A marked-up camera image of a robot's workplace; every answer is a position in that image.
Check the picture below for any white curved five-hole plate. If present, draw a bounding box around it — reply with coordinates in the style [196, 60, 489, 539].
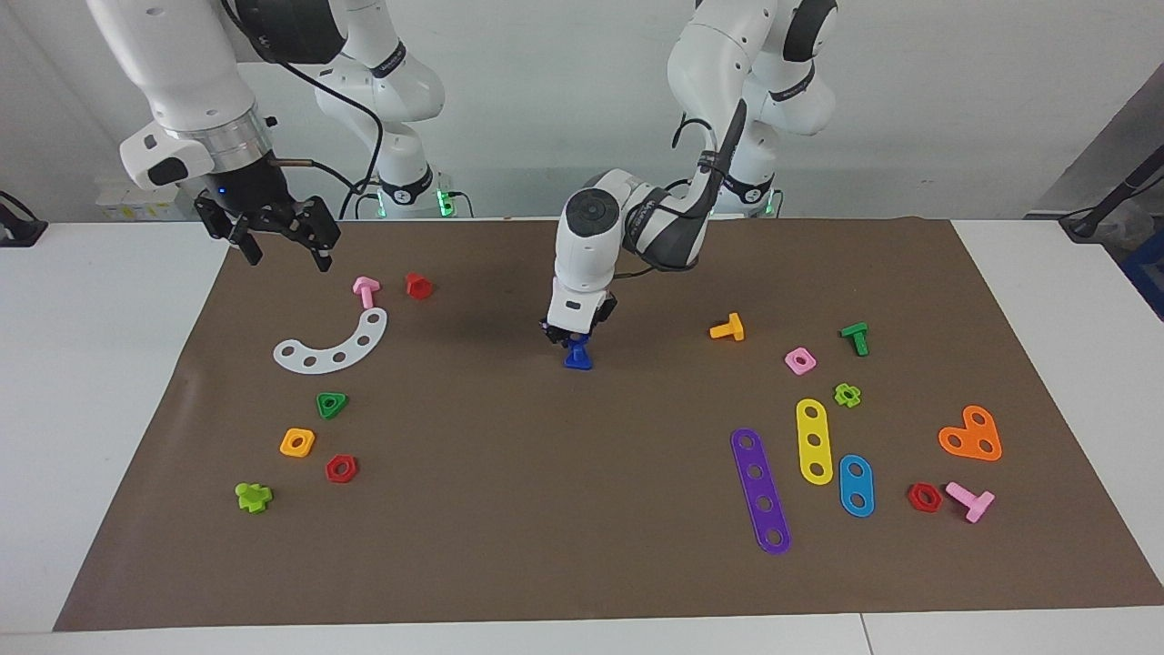
[273, 307, 389, 375]

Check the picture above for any white cardboard box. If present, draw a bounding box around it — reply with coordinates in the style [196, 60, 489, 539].
[95, 179, 196, 222]

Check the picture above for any brown table mat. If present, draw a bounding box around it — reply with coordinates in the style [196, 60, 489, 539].
[53, 218, 1164, 632]

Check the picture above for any purple four-hole plate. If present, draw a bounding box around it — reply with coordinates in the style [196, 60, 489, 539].
[730, 428, 792, 556]

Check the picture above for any yellow three-hole plate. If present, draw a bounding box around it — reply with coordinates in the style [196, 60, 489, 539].
[796, 398, 835, 486]

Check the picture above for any blue two-hole plate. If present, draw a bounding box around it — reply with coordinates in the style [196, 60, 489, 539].
[838, 454, 876, 519]

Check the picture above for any orange three-hole angled plate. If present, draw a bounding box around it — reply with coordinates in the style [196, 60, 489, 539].
[938, 405, 1003, 462]

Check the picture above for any black stand pole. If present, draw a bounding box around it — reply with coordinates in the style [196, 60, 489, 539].
[1059, 150, 1164, 242]

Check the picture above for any blue crate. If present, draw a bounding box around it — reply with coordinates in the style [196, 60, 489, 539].
[1120, 227, 1164, 319]

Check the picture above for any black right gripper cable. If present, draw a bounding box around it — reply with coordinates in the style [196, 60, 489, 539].
[218, 0, 387, 221]

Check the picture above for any black clamp with cable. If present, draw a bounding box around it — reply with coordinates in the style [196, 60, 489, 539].
[0, 191, 48, 248]

